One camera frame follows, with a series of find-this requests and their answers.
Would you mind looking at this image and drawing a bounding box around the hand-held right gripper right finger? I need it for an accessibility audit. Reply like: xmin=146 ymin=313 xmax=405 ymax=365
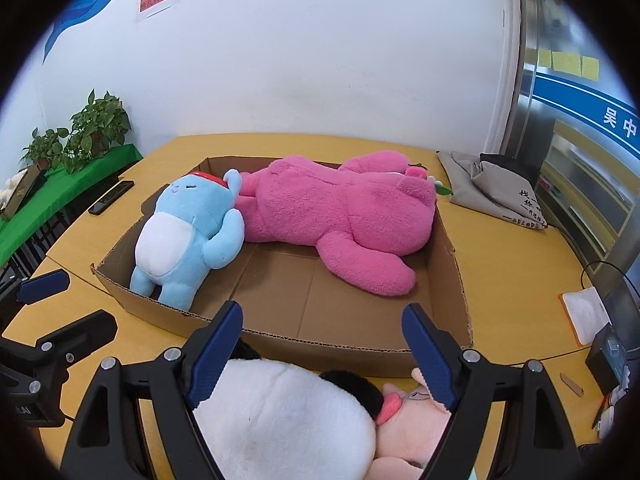
xmin=401 ymin=303 xmax=583 ymax=480

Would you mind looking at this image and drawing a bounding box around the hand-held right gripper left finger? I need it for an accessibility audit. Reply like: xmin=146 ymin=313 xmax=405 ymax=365
xmin=62 ymin=300 xmax=244 ymax=480

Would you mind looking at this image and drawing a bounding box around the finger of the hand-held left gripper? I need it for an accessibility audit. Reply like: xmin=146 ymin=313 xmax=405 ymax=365
xmin=0 ymin=269 xmax=70 ymax=307
xmin=27 ymin=309 xmax=119 ymax=377

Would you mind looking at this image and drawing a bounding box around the pink pig plush toy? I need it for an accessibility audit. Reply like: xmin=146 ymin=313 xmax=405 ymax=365
xmin=372 ymin=367 xmax=456 ymax=480

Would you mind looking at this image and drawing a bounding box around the white panda plush toy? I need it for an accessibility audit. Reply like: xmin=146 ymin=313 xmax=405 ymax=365
xmin=190 ymin=340 xmax=386 ymax=480

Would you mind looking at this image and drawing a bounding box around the blue plush toy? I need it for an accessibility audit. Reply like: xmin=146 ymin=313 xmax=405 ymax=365
xmin=129 ymin=169 xmax=246 ymax=312

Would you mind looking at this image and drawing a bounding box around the cardboard box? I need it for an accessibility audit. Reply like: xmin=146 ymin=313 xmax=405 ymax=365
xmin=90 ymin=156 xmax=475 ymax=378

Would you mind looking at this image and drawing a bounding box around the pink bear plush toy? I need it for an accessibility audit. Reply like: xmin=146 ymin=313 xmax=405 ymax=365
xmin=232 ymin=150 xmax=438 ymax=297

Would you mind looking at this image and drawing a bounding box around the black chair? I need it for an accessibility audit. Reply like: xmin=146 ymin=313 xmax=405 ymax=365
xmin=10 ymin=210 xmax=68 ymax=281

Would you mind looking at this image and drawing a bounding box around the black remote control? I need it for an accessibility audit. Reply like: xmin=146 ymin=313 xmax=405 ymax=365
xmin=88 ymin=180 xmax=135 ymax=217

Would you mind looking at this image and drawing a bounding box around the small potted plant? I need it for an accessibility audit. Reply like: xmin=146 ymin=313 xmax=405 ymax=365
xmin=22 ymin=127 xmax=71 ymax=171

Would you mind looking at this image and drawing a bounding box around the white orange-edged pad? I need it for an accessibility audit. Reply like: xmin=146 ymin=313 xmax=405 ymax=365
xmin=557 ymin=286 xmax=612 ymax=347

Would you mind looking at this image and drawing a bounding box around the tall potted plant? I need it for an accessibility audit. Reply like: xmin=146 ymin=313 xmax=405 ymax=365
xmin=62 ymin=89 xmax=133 ymax=175

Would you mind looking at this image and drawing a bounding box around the grey tote bag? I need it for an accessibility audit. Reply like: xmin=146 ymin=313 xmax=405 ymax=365
xmin=436 ymin=151 xmax=548 ymax=232

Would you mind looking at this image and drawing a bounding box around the black small box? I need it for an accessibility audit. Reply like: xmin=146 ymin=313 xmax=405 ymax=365
xmin=585 ymin=324 xmax=632 ymax=395

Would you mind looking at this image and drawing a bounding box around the white charger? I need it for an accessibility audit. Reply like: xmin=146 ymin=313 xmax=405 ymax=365
xmin=592 ymin=385 xmax=622 ymax=431

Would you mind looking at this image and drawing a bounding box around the metal framed glass door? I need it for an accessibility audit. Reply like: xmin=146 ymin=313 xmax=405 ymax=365
xmin=500 ymin=0 xmax=640 ymax=281

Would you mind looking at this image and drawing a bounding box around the blue door banner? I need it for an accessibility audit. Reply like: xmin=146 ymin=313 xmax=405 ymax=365
xmin=532 ymin=70 xmax=640 ymax=153

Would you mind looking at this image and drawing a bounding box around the wooden picture frame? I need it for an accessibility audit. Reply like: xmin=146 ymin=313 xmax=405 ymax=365
xmin=0 ymin=165 xmax=43 ymax=221

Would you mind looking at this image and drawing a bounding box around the black cable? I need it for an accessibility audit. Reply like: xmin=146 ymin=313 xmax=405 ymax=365
xmin=580 ymin=261 xmax=632 ymax=287

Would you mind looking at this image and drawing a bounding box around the blue wall decal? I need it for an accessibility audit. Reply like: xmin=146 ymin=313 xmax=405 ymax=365
xmin=42 ymin=0 xmax=166 ymax=58

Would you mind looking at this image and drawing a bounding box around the red wall sign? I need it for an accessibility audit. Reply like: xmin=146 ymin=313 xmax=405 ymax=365
xmin=136 ymin=0 xmax=178 ymax=22

